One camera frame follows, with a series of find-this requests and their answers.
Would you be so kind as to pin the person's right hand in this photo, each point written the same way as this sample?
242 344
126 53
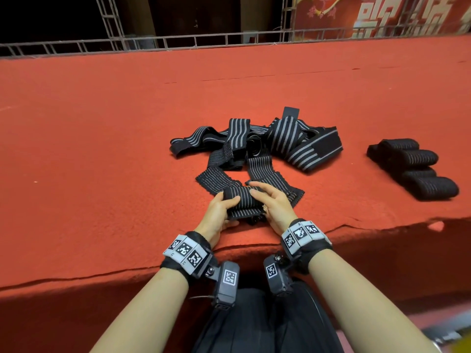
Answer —
278 209

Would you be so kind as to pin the person's left hand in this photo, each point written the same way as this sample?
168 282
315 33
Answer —
212 220

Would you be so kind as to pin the person's left forearm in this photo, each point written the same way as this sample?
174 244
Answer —
140 312

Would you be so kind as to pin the person's right forearm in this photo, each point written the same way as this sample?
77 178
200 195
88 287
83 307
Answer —
368 305

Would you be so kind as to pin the black trousers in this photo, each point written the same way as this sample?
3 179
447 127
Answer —
257 327

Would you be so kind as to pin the metal railing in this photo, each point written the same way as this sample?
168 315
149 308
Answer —
184 39

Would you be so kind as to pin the metal truss column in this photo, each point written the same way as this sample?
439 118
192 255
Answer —
287 17
112 22

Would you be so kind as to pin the grey metal stand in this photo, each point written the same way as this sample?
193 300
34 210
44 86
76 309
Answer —
452 340

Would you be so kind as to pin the red banner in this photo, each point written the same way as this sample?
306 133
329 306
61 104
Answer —
379 12

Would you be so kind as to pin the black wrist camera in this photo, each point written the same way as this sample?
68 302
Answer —
277 274
227 284

